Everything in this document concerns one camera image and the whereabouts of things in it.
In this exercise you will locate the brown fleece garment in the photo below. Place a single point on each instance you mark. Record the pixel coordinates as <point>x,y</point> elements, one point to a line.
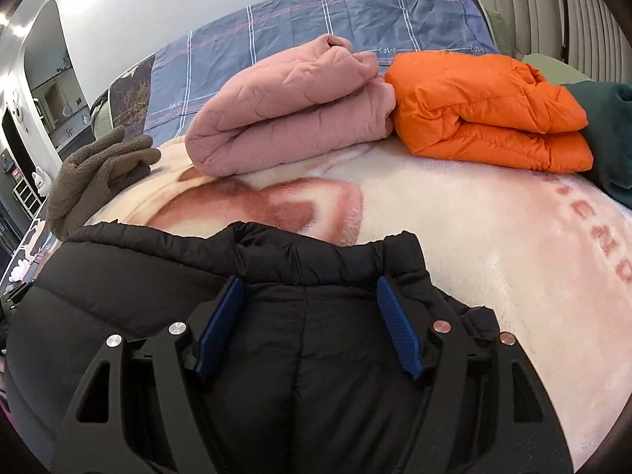
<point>95,174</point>

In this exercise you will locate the pink cream plush blanket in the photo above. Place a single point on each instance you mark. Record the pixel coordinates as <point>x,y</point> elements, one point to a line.
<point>551,254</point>

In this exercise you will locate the light green pillow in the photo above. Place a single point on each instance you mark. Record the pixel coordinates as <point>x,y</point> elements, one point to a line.
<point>554,70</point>

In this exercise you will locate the pink folded quilted jacket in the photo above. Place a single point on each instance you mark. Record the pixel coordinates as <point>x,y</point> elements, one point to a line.
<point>302,102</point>

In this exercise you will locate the dark patterned pillow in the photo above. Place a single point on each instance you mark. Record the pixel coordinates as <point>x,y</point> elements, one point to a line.
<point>129,97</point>

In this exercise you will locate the black puffer jacket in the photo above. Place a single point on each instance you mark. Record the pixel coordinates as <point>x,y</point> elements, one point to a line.
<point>307,380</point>

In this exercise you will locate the orange folded puffer jacket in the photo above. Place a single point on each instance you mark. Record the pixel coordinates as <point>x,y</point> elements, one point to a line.
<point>489,109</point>

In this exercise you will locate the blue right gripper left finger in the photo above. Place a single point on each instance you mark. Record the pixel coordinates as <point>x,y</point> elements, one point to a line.
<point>212,321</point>

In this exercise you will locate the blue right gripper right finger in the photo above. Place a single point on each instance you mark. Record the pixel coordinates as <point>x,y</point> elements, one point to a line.
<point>404,337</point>

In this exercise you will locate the white arched shelf cabinet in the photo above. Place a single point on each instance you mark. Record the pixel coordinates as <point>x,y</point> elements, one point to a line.
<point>47,116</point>

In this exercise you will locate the dark green folded fleece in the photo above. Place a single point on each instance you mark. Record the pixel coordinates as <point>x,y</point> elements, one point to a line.
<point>608,108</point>

